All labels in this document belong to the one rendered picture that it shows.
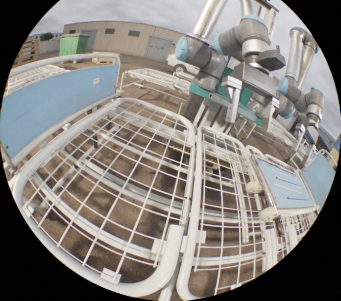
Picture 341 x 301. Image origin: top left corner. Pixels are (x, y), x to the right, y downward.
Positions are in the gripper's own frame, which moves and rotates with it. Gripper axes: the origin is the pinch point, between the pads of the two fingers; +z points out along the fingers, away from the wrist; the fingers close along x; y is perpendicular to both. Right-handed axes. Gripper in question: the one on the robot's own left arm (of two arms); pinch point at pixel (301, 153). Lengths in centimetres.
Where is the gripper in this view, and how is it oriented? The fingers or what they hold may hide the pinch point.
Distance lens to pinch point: 60.5
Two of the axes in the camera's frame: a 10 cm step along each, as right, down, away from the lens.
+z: -5.0, 8.5, 1.6
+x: 8.6, 5.1, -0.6
